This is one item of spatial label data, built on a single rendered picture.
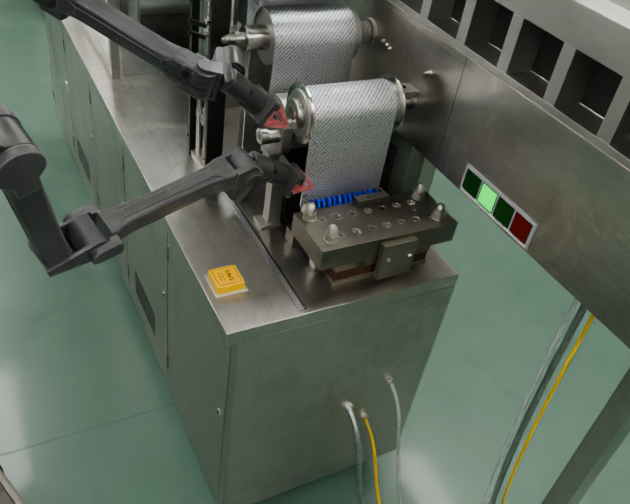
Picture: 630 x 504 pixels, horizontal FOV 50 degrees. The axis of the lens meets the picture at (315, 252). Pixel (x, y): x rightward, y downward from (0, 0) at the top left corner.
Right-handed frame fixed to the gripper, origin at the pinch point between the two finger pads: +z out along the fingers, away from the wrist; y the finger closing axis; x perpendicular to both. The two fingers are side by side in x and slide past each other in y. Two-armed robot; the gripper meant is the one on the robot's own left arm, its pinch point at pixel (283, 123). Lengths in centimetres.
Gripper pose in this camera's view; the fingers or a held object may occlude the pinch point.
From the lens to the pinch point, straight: 164.6
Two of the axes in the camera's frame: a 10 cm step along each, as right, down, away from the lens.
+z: 6.0, 3.6, 7.1
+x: 6.6, -7.3, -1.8
